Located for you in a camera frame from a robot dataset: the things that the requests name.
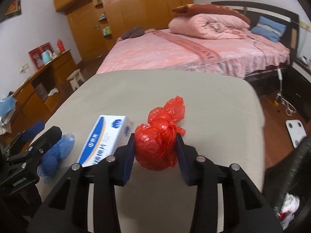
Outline purple clothes on bed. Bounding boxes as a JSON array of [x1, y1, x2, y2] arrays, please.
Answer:
[[121, 26, 145, 39]]

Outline wooden side cabinet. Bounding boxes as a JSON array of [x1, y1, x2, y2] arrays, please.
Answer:
[[1, 50, 78, 144]]

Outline red plastic bag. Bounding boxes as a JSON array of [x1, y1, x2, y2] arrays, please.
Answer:
[[135, 96, 186, 171]]

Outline blue pillow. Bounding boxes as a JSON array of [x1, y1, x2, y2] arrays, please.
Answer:
[[251, 16, 286, 43]]

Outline folded pink quilt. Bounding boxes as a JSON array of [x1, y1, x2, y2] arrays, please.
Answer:
[[168, 14, 249, 40]]

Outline framed red wall picture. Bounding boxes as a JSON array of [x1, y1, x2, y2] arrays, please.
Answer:
[[1, 0, 22, 22]]

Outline black trash bin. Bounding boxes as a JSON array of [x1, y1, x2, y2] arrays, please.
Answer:
[[263, 136, 310, 232]]

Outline dark red folded blanket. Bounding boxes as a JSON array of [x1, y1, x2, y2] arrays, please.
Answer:
[[172, 4, 250, 24]]

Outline white tissue ball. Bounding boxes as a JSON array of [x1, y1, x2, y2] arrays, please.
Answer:
[[278, 193, 300, 228]]

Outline white bathroom scale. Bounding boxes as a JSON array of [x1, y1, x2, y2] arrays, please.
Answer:
[[285, 119, 307, 148]]

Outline small white stool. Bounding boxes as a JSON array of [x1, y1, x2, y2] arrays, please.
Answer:
[[66, 69, 85, 91]]

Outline blue white medicine box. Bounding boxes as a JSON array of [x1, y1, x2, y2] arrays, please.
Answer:
[[78, 115, 133, 167]]

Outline red box on cabinet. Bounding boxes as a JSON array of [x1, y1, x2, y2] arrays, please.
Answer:
[[28, 42, 54, 70]]

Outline red thermos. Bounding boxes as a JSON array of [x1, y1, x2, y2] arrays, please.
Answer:
[[57, 39, 65, 53]]

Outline black headboard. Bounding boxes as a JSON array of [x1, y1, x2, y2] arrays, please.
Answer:
[[211, 1, 300, 58]]

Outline pink bed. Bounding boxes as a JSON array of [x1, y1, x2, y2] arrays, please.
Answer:
[[97, 30, 290, 78]]

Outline black white nightstand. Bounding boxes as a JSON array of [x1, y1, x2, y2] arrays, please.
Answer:
[[280, 59, 310, 123]]

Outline light blue kettle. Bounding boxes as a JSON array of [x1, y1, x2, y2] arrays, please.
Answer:
[[41, 50, 52, 64]]

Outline wooden wardrobe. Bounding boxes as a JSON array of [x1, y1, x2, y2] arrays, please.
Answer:
[[53, 0, 193, 61]]

